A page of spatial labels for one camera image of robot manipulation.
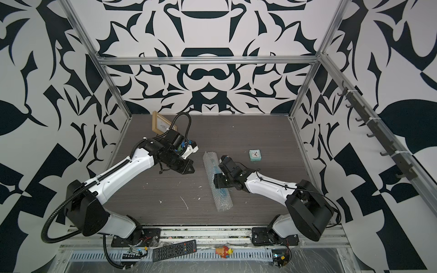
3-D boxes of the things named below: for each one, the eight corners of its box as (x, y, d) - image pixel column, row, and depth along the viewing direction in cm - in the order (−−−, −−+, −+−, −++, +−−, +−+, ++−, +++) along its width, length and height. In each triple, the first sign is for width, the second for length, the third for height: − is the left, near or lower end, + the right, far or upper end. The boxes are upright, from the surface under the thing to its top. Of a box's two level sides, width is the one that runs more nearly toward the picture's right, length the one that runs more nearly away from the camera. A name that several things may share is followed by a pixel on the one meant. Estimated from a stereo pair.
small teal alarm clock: (250, 161, 100) (250, 158, 98) (248, 152, 104) (249, 149, 102) (260, 161, 100) (261, 158, 98) (259, 152, 104) (260, 149, 102)
